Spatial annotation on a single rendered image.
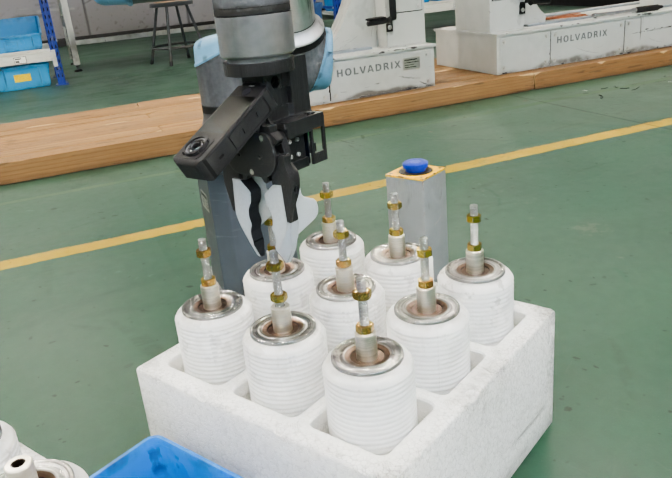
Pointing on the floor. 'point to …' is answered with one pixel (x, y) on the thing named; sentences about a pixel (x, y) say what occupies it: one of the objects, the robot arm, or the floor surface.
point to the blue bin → (162, 462)
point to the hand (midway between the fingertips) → (268, 250)
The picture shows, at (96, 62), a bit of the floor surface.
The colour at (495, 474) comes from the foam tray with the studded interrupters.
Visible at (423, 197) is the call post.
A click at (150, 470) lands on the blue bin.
